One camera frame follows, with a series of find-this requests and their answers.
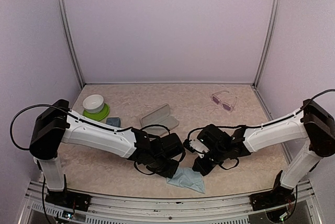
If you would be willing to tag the green plate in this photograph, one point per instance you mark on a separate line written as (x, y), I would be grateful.
(98, 116)

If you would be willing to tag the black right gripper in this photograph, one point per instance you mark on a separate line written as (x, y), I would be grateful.
(204, 169)

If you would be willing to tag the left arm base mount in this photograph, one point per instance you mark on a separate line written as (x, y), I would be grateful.
(69, 199)

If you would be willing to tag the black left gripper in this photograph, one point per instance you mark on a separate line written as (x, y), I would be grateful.
(169, 172)

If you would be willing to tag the right aluminium corner post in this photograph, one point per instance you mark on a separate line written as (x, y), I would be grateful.
(267, 43)

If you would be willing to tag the pink glasses case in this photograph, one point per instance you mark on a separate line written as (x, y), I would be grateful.
(159, 116)

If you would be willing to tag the aluminium corner post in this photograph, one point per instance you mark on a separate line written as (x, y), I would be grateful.
(267, 43)
(70, 43)

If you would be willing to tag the left aluminium corner post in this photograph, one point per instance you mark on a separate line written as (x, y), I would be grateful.
(70, 43)

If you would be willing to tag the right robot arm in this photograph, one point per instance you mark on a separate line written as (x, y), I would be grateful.
(311, 123)

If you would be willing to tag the purple lens pink sunglasses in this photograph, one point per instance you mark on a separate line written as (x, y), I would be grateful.
(224, 99)

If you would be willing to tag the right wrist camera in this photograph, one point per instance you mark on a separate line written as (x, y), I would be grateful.
(195, 146)

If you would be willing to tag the front aluminium rail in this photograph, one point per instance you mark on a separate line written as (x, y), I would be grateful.
(121, 209)

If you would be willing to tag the light blue cloth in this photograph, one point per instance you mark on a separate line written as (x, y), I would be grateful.
(185, 177)

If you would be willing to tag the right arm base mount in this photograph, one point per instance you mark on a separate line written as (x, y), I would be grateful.
(277, 196)

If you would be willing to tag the grey-blue glasses case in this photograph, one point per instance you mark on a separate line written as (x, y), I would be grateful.
(114, 121)

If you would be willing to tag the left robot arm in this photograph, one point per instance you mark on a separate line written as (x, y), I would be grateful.
(59, 124)

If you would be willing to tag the white bowl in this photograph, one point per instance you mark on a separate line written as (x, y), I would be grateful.
(93, 103)

